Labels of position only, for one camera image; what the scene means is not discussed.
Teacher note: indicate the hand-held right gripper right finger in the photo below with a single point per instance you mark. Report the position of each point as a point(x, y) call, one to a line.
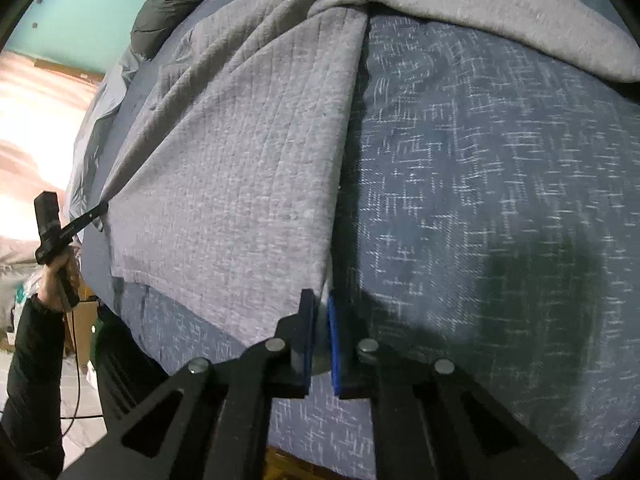
point(334, 350)

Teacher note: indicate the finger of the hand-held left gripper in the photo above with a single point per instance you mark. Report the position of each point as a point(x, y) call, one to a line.
point(94, 215)

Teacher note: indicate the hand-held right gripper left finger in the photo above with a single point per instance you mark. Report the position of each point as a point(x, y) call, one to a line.
point(306, 340)

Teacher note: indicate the grey sweatshirt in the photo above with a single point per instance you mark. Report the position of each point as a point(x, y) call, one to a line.
point(225, 185)

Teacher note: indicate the person's left forearm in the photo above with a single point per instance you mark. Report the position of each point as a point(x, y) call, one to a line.
point(35, 385)

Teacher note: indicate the person's left hand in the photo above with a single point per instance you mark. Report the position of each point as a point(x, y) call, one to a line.
point(50, 285)

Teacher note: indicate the white plastic bag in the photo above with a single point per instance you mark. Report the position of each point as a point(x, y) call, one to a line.
point(22, 295)

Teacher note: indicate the light grey blanket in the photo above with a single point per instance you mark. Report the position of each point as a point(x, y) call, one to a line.
point(95, 135)

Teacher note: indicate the pink curtain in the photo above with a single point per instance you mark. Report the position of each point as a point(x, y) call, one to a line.
point(35, 135)

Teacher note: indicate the wooden cabinet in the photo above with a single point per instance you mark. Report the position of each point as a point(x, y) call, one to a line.
point(85, 325)

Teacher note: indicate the person's dark clothing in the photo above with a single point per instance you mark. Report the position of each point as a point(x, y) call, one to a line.
point(130, 375)

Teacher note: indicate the bed with blue sheet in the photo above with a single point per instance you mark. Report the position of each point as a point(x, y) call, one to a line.
point(475, 210)

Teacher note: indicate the dark grey rolled duvet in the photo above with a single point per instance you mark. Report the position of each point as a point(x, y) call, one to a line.
point(170, 5)

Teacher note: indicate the wooden bed frame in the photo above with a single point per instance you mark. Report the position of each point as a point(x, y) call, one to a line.
point(285, 465)

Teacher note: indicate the wooden window frame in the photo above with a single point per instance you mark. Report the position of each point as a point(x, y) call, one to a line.
point(65, 69)

